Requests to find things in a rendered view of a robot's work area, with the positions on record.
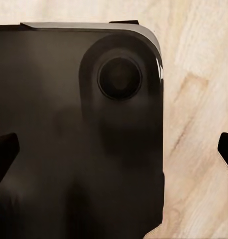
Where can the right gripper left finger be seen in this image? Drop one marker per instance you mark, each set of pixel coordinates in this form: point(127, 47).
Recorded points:
point(9, 149)

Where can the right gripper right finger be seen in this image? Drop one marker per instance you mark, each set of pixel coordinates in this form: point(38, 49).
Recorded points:
point(223, 146)

